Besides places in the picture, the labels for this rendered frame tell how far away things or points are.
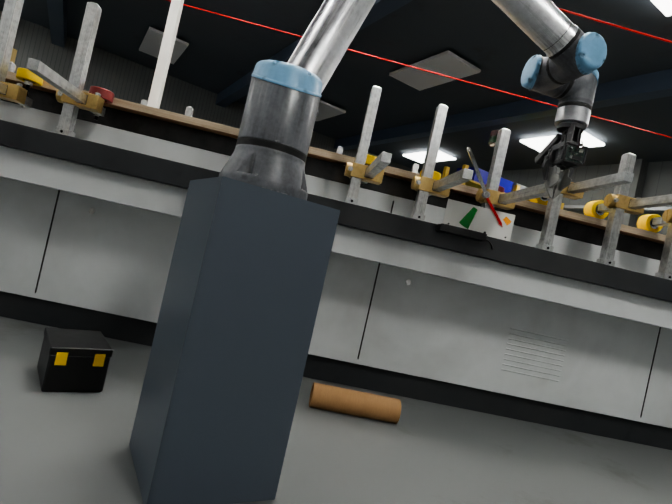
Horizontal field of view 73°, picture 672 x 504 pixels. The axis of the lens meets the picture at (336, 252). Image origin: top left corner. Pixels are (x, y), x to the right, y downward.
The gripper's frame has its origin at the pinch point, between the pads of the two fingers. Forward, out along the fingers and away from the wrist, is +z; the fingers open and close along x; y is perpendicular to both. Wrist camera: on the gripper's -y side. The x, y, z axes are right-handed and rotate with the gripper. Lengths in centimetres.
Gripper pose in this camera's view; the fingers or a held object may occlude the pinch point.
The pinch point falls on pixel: (551, 194)
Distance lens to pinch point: 149.8
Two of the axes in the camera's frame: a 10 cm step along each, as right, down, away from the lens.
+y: 1.0, 0.1, -10.0
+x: 9.7, 2.2, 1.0
